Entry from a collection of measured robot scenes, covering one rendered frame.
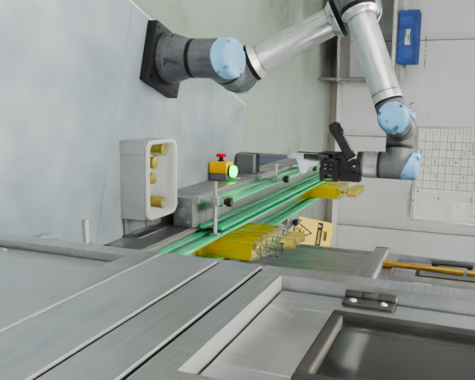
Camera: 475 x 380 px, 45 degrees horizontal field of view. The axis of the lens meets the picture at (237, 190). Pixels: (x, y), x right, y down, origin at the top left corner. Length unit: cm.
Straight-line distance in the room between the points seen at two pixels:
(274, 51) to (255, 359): 132
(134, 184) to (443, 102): 621
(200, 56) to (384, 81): 53
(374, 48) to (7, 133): 91
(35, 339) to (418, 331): 39
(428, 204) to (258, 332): 706
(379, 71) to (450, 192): 612
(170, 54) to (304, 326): 121
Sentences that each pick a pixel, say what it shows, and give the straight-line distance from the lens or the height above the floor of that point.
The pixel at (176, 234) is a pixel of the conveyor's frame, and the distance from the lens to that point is 169.
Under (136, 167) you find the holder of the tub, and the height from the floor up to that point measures 80.
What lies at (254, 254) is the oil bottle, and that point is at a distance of 173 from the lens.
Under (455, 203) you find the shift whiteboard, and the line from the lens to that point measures 760.
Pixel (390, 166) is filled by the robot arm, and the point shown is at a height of 146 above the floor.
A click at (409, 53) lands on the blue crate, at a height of 102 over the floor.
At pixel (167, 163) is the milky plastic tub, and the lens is 173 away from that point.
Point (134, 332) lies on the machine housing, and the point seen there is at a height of 136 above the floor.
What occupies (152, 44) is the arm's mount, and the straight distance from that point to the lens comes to 173.
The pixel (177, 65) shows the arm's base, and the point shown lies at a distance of 172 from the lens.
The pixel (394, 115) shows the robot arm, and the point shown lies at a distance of 147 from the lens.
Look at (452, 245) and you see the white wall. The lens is 773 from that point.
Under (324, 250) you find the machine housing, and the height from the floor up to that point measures 113.
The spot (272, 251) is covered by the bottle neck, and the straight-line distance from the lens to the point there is 173.
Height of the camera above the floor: 163
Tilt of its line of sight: 21 degrees down
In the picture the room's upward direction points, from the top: 94 degrees clockwise
